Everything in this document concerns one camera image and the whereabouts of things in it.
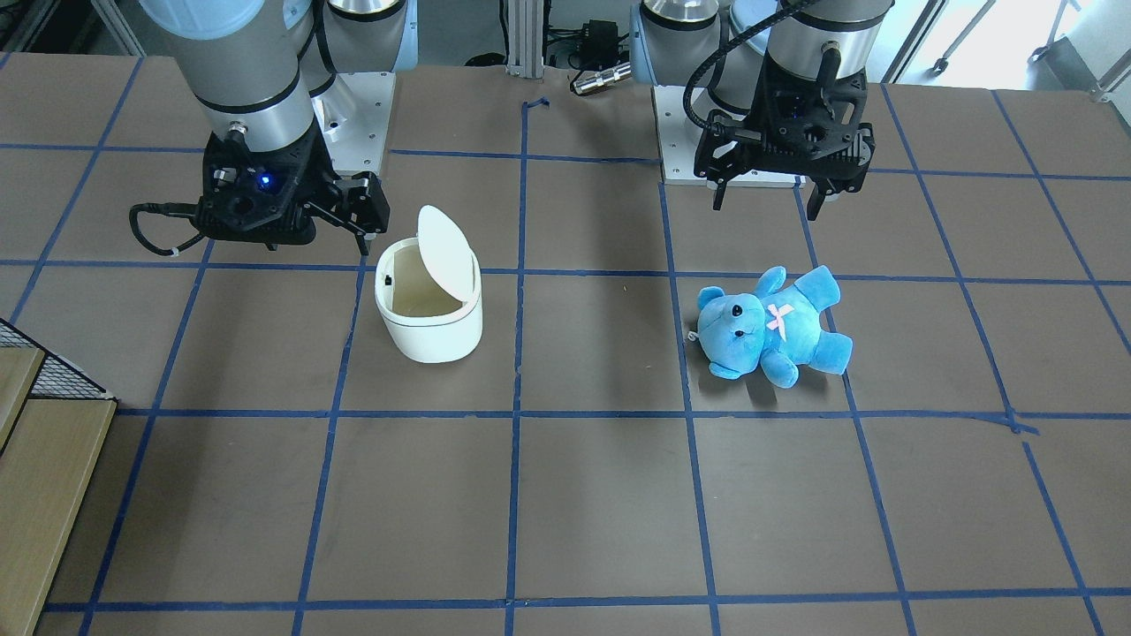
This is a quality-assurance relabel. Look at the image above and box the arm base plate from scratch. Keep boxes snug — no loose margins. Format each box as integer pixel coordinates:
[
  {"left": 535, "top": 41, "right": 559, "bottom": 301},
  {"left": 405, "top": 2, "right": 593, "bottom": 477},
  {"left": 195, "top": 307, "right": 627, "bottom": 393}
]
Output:
[
  {"left": 312, "top": 72, "right": 397, "bottom": 177},
  {"left": 651, "top": 84, "right": 809, "bottom": 189}
]

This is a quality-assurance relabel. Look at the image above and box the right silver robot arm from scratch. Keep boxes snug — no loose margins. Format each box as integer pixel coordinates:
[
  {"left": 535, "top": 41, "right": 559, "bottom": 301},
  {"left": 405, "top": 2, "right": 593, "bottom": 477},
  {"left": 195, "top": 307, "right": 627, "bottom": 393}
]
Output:
[{"left": 128, "top": 1, "right": 418, "bottom": 257}]

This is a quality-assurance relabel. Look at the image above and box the blue teddy bear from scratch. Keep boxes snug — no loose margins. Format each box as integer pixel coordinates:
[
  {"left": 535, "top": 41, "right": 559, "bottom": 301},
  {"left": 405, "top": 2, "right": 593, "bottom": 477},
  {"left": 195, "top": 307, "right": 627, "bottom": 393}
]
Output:
[{"left": 696, "top": 265, "right": 854, "bottom": 388}]

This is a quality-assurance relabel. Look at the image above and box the silver flashlight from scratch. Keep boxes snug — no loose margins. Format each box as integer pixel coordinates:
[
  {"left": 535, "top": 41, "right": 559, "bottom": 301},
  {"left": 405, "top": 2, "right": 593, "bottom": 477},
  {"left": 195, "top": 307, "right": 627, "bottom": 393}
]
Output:
[{"left": 569, "top": 62, "right": 633, "bottom": 97}]

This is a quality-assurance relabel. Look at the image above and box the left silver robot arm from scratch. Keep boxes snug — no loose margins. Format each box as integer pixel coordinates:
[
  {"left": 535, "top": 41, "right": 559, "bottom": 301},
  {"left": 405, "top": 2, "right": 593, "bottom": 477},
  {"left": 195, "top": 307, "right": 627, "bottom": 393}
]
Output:
[{"left": 630, "top": 1, "right": 892, "bottom": 220}]

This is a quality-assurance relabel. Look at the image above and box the checkered wooden box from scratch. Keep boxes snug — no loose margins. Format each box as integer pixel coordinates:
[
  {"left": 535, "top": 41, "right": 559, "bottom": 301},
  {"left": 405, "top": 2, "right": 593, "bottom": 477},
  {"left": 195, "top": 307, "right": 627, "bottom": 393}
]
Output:
[{"left": 1, "top": 321, "right": 118, "bottom": 635}]

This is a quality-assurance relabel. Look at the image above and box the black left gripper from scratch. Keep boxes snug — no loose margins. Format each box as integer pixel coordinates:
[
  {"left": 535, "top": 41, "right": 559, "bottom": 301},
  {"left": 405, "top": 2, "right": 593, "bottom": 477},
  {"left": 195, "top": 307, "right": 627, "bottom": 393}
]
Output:
[{"left": 694, "top": 53, "right": 877, "bottom": 222}]

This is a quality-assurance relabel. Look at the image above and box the white small trash can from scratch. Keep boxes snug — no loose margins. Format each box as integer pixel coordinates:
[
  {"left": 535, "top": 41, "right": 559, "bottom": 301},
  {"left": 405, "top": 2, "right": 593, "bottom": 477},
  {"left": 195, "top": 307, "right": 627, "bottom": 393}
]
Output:
[{"left": 375, "top": 205, "right": 483, "bottom": 366}]

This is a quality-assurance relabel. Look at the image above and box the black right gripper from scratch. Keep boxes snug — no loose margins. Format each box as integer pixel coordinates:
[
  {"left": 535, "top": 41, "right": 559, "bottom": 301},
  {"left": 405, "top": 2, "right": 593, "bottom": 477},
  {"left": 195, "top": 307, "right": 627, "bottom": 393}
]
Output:
[{"left": 193, "top": 124, "right": 391, "bottom": 259}]

